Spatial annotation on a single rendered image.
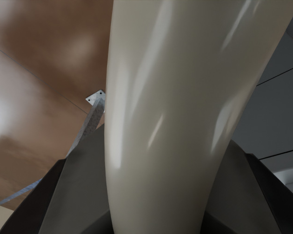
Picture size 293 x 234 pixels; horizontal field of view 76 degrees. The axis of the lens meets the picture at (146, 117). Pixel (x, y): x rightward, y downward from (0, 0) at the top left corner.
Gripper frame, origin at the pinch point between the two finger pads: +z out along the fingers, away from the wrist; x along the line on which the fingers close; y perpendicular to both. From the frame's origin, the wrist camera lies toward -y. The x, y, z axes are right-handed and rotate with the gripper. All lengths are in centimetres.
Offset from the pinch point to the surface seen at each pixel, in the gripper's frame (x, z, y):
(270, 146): 40, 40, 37
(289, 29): 77, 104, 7
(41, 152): -147, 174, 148
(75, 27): -49, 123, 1
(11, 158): -204, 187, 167
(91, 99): -53, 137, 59
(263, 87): 49, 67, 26
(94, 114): -46, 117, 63
